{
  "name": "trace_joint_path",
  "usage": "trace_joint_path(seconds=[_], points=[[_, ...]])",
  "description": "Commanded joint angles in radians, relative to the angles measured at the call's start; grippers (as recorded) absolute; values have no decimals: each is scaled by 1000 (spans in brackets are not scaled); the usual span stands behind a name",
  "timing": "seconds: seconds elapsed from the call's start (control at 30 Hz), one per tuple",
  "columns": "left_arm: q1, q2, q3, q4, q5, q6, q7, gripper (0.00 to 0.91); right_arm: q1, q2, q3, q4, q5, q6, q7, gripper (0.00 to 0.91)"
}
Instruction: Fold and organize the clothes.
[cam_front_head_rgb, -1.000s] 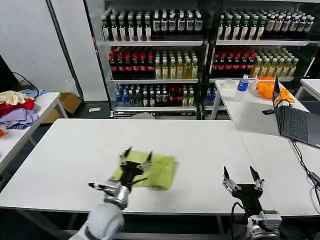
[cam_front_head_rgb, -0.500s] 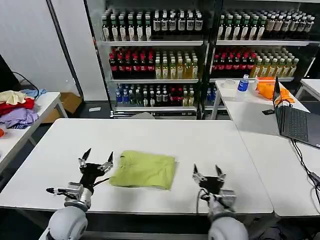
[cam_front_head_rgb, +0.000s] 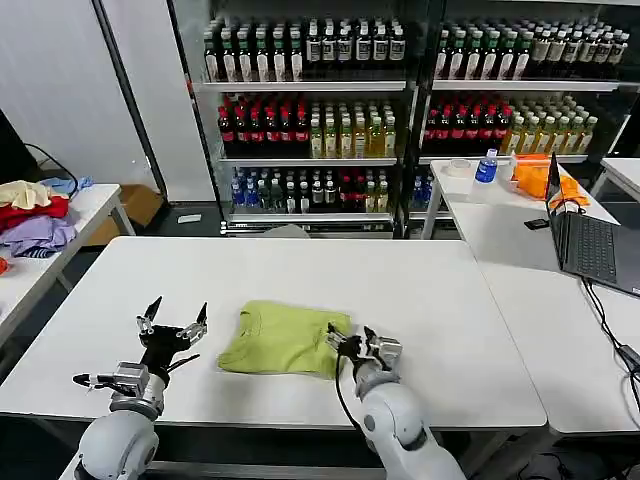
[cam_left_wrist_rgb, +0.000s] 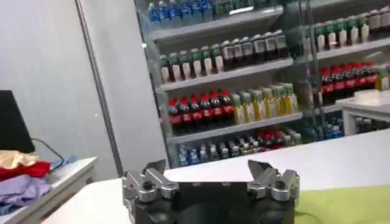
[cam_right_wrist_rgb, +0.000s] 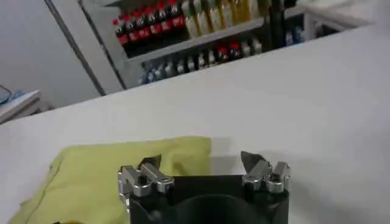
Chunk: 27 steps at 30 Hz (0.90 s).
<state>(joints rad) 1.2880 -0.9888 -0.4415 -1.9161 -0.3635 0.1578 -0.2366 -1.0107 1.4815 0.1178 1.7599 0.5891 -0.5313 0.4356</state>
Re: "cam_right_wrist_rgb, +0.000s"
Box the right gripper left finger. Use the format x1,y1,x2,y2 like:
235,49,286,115
117,153,176,205

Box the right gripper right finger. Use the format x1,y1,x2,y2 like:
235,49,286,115
240,150,292,195

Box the light green shirt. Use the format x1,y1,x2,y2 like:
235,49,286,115
8,136,213,224

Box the shelf of bottled drinks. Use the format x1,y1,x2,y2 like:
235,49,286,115
102,0,277,86
283,0,306,47

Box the white side table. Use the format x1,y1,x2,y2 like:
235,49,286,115
0,89,43,124

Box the light blue cloth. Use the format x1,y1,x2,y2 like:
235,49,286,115
0,88,26,105

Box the white laptop table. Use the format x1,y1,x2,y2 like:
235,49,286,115
300,0,380,42

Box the black slanted frame pole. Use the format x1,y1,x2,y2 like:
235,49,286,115
43,0,107,97

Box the thin black cable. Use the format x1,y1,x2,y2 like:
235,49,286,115
0,84,15,106

